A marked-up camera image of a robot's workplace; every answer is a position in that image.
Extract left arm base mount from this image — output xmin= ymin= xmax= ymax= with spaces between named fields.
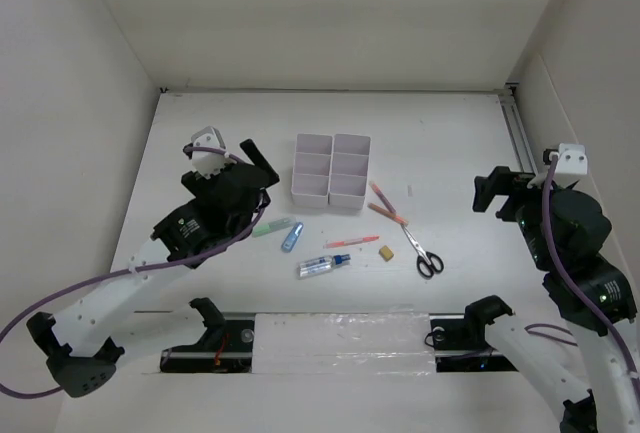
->
xmin=159 ymin=298 xmax=256 ymax=374

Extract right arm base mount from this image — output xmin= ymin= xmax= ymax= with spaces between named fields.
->
xmin=424 ymin=314 xmax=516 ymax=373

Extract red highlighter pen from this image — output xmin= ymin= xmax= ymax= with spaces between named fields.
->
xmin=324 ymin=235 xmax=380 ymax=249

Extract white compartment organizer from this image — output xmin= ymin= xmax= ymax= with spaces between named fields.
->
xmin=328 ymin=134 xmax=371 ymax=210
xmin=291 ymin=133 xmax=333 ymax=208

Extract black handled scissors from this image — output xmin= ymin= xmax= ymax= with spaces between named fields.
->
xmin=401 ymin=225 xmax=444 ymax=279

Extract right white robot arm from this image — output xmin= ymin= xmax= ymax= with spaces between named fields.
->
xmin=462 ymin=166 xmax=639 ymax=432

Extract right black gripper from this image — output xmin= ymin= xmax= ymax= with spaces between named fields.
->
xmin=472 ymin=163 xmax=574 ymax=269

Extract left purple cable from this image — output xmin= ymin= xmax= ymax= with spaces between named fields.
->
xmin=0 ymin=147 xmax=271 ymax=399

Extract blue transparent stapler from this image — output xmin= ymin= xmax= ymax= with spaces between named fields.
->
xmin=281 ymin=222 xmax=304 ymax=253

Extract right white compartment organizer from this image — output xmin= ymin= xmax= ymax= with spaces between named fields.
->
xmin=328 ymin=134 xmax=371 ymax=210

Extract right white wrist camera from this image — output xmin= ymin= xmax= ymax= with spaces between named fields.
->
xmin=527 ymin=143 xmax=588 ymax=189

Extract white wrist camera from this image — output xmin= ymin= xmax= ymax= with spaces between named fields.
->
xmin=527 ymin=143 xmax=588 ymax=189
xmin=183 ymin=126 xmax=230 ymax=178

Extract green capped correction tape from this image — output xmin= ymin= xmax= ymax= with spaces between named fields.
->
xmin=252 ymin=217 xmax=296 ymax=238

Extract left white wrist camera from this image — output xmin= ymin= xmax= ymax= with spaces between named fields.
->
xmin=183 ymin=126 xmax=230 ymax=178

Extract aluminium rail right side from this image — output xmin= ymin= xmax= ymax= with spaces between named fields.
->
xmin=496 ymin=83 xmax=538 ymax=173

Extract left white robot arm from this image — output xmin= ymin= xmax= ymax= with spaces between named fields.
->
xmin=27 ymin=139 xmax=280 ymax=398

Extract yellow eraser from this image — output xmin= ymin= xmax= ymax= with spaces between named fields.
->
xmin=379 ymin=246 xmax=394 ymax=261

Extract brown orange pen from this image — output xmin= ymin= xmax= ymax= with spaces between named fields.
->
xmin=368 ymin=203 xmax=409 ymax=226

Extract blue capped glue bottle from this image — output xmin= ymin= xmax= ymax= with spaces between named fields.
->
xmin=298 ymin=254 xmax=351 ymax=279

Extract left white compartment organizer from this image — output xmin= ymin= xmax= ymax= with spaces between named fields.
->
xmin=291 ymin=133 xmax=333 ymax=208

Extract purple pen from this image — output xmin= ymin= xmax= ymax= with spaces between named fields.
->
xmin=369 ymin=180 xmax=397 ymax=215

